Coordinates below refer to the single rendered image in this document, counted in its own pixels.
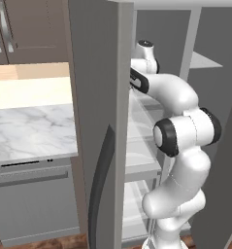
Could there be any grey freezer door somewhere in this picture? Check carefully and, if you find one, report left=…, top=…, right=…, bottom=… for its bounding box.
left=67, top=0, right=135, bottom=249

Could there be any grey fridge body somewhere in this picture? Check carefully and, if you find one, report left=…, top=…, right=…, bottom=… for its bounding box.
left=111, top=0, right=232, bottom=245

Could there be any grey fridge door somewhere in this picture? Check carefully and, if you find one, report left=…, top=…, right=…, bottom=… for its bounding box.
left=188, top=91, right=232, bottom=249

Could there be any grey dishwasher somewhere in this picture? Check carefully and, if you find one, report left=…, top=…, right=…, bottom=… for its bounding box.
left=0, top=157, right=82, bottom=248

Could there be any dark curved freezer door handle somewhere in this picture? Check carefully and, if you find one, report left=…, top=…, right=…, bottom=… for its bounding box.
left=87, top=124, right=116, bottom=249

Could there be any grey dishwasher handle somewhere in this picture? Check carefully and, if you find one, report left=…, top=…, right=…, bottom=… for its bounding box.
left=0, top=171, right=70, bottom=190

